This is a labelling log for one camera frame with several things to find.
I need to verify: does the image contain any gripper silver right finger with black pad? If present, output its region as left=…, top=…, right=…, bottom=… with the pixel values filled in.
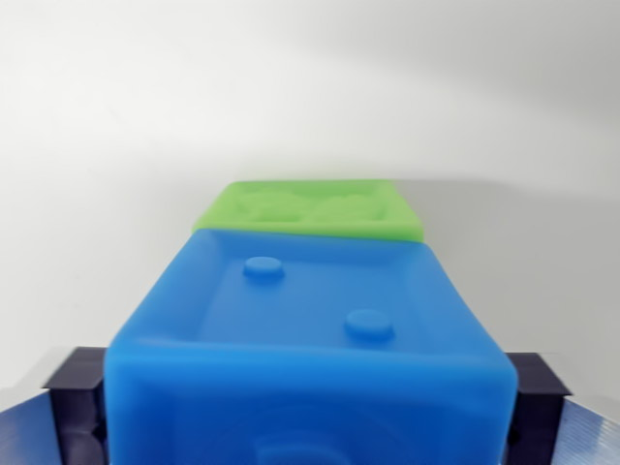
left=505, top=352, right=620, bottom=465

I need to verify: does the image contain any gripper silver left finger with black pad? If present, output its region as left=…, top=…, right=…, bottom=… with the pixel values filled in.
left=0, top=346, right=110, bottom=465

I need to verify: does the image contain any blue cube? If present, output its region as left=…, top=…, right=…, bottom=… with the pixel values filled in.
left=104, top=228, right=519, bottom=465

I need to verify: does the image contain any green cube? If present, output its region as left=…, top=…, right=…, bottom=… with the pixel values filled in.
left=192, top=179, right=426, bottom=243

